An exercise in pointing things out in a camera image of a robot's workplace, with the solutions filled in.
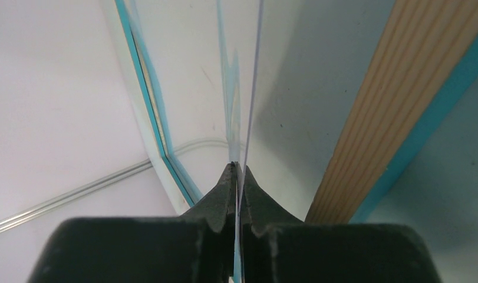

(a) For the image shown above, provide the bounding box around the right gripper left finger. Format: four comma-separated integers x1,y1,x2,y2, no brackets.
29,163,237,282

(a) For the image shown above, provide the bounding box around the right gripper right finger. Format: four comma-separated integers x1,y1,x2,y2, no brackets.
240,169,441,282

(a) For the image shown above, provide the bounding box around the wooden picture frame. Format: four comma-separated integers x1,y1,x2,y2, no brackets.
115,1,478,230

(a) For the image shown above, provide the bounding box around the clear glass pane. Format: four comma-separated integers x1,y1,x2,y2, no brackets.
216,1,264,282

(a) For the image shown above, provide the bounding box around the left corner aluminium post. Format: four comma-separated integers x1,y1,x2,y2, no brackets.
0,137,232,238

